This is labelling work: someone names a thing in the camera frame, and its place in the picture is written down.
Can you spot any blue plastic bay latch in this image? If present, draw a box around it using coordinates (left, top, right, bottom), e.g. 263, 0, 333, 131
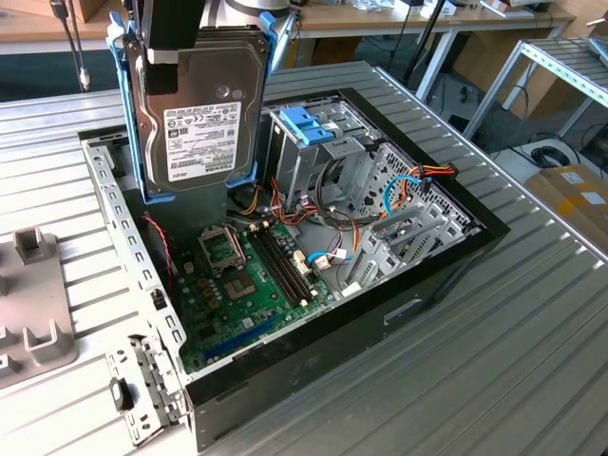
279, 106, 337, 147

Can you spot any blue expansion slot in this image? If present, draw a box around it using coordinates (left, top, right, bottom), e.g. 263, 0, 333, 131
203, 312, 280, 361

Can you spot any wooden box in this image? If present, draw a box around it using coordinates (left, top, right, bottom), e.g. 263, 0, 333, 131
75, 0, 110, 24

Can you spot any CPU socket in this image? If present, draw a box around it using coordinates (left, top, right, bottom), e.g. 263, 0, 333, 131
223, 270, 260, 301

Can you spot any grey metal disk bay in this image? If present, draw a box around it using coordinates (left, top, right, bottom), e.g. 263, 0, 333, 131
339, 141, 482, 298

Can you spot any grey expansion bracket clamp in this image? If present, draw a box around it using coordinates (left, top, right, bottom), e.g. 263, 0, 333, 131
104, 333, 189, 447

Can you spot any thin black cable silver plug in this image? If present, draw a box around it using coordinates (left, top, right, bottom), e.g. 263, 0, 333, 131
61, 0, 92, 92

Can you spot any orange red wire bundle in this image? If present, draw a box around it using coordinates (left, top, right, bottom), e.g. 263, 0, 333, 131
268, 176, 329, 227

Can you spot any wooden top desk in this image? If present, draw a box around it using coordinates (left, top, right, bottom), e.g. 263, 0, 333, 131
0, 0, 579, 104

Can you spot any orange red yellow power wire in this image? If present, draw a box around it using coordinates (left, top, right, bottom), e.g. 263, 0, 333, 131
389, 161, 458, 215

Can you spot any white metal slat rack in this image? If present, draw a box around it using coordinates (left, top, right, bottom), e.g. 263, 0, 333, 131
463, 36, 608, 142

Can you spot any white board power connector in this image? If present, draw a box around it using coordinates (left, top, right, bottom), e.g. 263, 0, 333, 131
292, 249, 314, 277

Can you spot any black cable coil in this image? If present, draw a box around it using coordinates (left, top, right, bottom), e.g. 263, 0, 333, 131
530, 145, 580, 168

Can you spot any thick black cable with plug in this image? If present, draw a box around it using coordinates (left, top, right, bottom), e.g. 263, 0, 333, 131
48, 0, 72, 25

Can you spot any green motherboard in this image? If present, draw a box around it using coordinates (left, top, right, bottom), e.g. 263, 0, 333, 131
173, 220, 336, 376

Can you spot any black RAM slot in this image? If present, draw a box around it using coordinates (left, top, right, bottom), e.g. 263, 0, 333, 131
266, 225, 314, 300
249, 229, 295, 308
260, 227, 307, 303
255, 228, 301, 306

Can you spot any long blue data wire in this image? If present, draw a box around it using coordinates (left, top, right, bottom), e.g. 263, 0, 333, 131
381, 174, 424, 220

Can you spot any cardboard box with labels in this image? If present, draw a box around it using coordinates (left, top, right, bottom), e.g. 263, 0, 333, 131
523, 164, 608, 241

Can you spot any black open PC case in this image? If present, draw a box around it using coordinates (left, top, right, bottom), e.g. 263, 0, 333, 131
77, 86, 512, 452

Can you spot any black wire bundle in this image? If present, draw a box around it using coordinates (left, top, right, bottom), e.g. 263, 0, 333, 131
313, 156, 365, 267

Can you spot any red black twisted wire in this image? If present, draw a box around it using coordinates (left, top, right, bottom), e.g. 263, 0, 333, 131
141, 215, 176, 286

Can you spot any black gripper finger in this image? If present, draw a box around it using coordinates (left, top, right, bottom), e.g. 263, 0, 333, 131
142, 0, 205, 95

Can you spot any blue wire with white plug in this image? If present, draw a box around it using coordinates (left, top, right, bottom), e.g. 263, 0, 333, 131
306, 250, 353, 271

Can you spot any grey metal drive cage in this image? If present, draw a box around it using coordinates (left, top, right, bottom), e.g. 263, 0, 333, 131
263, 102, 381, 215

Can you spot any metal socket cover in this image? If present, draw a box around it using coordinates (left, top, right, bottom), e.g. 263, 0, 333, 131
197, 225, 248, 279

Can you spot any yellow wire bundle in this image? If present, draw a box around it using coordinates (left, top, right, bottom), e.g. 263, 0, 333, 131
235, 183, 265, 216

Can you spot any hard disk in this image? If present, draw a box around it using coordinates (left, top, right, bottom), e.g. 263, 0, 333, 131
106, 9, 292, 206

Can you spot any grey parts rack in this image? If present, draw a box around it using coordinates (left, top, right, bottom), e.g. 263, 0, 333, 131
0, 226, 79, 390

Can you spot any black tripod pole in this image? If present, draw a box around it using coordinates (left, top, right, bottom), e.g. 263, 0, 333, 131
402, 0, 450, 82

